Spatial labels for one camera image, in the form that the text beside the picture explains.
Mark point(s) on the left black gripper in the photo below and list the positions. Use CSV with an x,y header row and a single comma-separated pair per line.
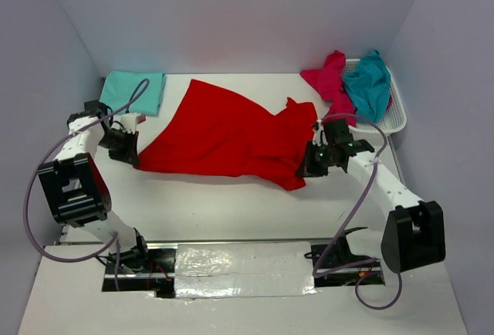
x,y
130,154

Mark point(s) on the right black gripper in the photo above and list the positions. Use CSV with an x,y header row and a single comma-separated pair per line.
x,y
307,167

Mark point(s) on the mint green t shirt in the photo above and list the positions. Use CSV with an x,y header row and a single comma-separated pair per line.
x,y
121,87

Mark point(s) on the red t shirt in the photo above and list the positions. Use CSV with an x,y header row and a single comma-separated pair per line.
x,y
217,132

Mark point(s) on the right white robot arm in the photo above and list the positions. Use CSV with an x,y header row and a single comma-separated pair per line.
x,y
414,233

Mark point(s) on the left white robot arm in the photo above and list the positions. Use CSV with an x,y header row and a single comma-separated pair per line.
x,y
77,194

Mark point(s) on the magenta pink t shirt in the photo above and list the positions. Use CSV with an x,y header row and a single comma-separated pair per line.
x,y
328,83

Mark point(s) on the white plastic basket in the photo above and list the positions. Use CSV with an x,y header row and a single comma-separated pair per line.
x,y
394,119

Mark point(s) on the teal blue t shirt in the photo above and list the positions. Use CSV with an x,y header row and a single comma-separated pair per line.
x,y
368,87

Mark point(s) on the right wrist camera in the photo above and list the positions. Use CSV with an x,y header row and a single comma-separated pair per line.
x,y
337,132

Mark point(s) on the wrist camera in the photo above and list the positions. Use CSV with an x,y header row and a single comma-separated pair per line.
x,y
96,108
337,132

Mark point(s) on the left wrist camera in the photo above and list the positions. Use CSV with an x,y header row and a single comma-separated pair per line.
x,y
96,108

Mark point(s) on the aluminium rail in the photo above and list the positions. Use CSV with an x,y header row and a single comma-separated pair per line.
x,y
235,241

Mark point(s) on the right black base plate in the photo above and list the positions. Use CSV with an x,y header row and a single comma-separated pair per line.
x,y
340,255

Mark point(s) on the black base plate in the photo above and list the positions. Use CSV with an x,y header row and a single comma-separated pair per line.
x,y
340,255
157,260

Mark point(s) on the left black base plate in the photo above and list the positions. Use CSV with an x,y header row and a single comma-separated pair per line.
x,y
157,260

